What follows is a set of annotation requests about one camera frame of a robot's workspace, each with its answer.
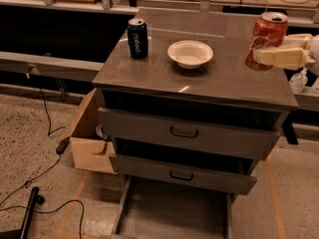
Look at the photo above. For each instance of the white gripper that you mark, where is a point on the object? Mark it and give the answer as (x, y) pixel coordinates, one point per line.
(314, 54)

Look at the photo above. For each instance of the red coke can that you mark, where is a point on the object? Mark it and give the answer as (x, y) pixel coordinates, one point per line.
(269, 31)

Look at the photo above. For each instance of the grey drawer cabinet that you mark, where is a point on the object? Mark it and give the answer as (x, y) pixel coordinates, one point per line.
(222, 91)

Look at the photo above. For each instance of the grey top drawer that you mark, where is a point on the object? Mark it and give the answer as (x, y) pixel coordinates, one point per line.
(186, 134)

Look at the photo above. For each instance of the grey middle drawer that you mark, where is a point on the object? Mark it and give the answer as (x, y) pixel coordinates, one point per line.
(180, 174)

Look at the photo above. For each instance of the blue pepsi can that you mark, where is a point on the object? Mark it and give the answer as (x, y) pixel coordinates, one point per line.
(138, 38)

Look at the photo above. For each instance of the grey open bottom drawer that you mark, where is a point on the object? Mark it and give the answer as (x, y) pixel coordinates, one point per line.
(152, 209)

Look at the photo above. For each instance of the clear sanitizer bottle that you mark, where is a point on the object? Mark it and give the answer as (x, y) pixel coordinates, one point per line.
(298, 81)

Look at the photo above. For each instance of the white bowl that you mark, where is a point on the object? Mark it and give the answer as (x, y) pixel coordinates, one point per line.
(190, 54)

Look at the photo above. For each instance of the cardboard box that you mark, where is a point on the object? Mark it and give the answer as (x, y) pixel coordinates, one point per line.
(90, 151)

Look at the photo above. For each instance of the black power adapter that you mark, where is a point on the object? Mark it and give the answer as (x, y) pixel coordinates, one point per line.
(62, 146)

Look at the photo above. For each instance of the black metal stand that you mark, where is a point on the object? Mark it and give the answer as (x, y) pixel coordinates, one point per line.
(22, 233)

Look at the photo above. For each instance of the grey metal rail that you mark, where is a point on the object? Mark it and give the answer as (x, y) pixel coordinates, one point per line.
(49, 66)

